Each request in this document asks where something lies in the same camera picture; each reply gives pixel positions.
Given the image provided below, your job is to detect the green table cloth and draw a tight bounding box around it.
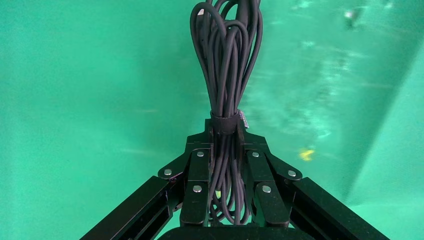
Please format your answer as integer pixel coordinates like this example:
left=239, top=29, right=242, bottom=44
left=0, top=0, right=424, bottom=240

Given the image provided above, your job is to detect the small yellow star sticker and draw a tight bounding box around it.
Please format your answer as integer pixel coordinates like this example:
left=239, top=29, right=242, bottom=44
left=298, top=148, right=316, bottom=163

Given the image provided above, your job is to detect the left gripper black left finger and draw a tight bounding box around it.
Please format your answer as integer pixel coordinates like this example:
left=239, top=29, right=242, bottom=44
left=79, top=119, right=213, bottom=240

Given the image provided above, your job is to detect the black data cable bundle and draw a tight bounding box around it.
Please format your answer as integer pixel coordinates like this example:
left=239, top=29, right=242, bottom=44
left=189, top=0, right=264, bottom=226

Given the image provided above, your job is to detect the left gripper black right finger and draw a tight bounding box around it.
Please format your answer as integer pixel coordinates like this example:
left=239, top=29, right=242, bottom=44
left=236, top=118, right=391, bottom=240

